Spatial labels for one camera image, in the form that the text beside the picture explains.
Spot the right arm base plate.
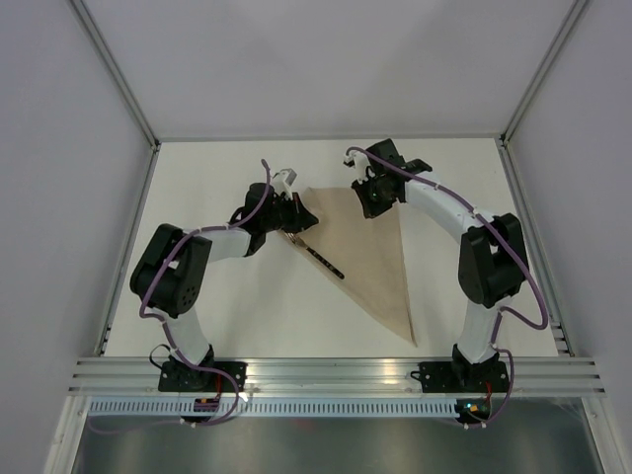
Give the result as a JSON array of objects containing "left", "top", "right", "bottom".
[{"left": 411, "top": 361, "right": 510, "bottom": 394}]

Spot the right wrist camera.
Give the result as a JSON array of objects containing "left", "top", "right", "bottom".
[{"left": 343, "top": 150, "right": 374, "bottom": 183}]

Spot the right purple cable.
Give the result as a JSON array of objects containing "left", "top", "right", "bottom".
[{"left": 343, "top": 145, "right": 548, "bottom": 426}]

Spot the aluminium rail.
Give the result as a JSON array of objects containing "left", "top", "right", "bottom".
[
  {"left": 92, "top": 140, "right": 161, "bottom": 356},
  {"left": 495, "top": 135, "right": 576, "bottom": 357},
  {"left": 67, "top": 356, "right": 605, "bottom": 398}
]

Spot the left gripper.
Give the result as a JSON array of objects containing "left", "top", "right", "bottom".
[{"left": 262, "top": 192, "right": 318, "bottom": 234}]

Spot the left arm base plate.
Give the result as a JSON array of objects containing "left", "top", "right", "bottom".
[{"left": 158, "top": 359, "right": 247, "bottom": 393}]

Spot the aluminium front rail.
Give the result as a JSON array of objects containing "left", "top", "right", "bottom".
[{"left": 67, "top": 356, "right": 605, "bottom": 398}]

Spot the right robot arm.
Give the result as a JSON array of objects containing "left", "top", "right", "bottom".
[{"left": 344, "top": 139, "right": 528, "bottom": 390}]

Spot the purple cable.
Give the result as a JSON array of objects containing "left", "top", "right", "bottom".
[
  {"left": 88, "top": 158, "right": 273, "bottom": 435},
  {"left": 343, "top": 145, "right": 548, "bottom": 426}
]

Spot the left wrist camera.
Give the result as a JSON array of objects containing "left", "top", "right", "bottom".
[{"left": 272, "top": 168, "right": 297, "bottom": 198}]

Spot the left aluminium frame post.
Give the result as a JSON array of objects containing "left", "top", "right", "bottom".
[{"left": 67, "top": 0, "right": 160, "bottom": 150}]

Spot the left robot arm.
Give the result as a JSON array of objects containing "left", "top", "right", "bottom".
[{"left": 129, "top": 183, "right": 319, "bottom": 391}]

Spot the black-handled fork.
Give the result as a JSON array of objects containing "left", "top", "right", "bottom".
[{"left": 286, "top": 233, "right": 345, "bottom": 280}]

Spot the aluminium frame post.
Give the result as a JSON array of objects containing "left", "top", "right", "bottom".
[
  {"left": 67, "top": 0, "right": 160, "bottom": 150},
  {"left": 496, "top": 0, "right": 593, "bottom": 148}
]

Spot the right aluminium frame post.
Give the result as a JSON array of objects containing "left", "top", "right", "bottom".
[{"left": 496, "top": 0, "right": 593, "bottom": 148}]

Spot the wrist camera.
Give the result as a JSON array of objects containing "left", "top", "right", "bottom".
[
  {"left": 343, "top": 150, "right": 374, "bottom": 183},
  {"left": 272, "top": 168, "right": 297, "bottom": 198}
]

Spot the right side aluminium rail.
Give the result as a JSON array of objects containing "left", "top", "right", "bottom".
[{"left": 495, "top": 135, "right": 576, "bottom": 357}]

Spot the white slotted cable duct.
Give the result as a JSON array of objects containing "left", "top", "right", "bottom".
[{"left": 89, "top": 397, "right": 457, "bottom": 418}]

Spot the beige cloth napkin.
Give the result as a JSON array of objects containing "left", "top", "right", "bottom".
[{"left": 285, "top": 188, "right": 417, "bottom": 346}]

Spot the left side aluminium rail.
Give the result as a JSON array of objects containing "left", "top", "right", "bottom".
[{"left": 92, "top": 140, "right": 161, "bottom": 356}]

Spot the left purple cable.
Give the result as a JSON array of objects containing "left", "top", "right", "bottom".
[{"left": 88, "top": 158, "right": 273, "bottom": 435}]

